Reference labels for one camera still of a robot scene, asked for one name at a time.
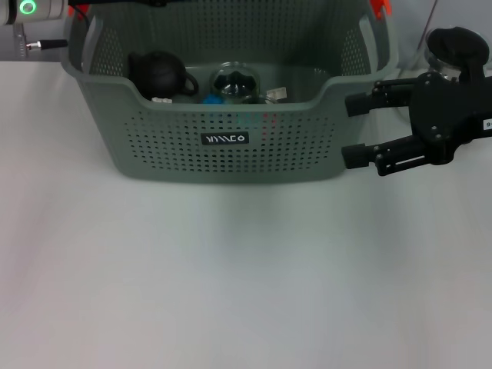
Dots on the blue four-stud brick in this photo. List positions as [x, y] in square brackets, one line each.
[213, 99]

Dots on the dark clay teapot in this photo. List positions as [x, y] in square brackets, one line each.
[157, 75]

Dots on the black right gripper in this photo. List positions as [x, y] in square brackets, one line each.
[449, 115]

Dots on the grey-green perforated storage bin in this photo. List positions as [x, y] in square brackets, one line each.
[173, 153]

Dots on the small white brick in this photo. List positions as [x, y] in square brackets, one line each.
[161, 100]

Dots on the long clear white brick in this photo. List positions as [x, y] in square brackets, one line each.
[277, 93]

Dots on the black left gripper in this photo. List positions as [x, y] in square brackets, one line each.
[115, 2]

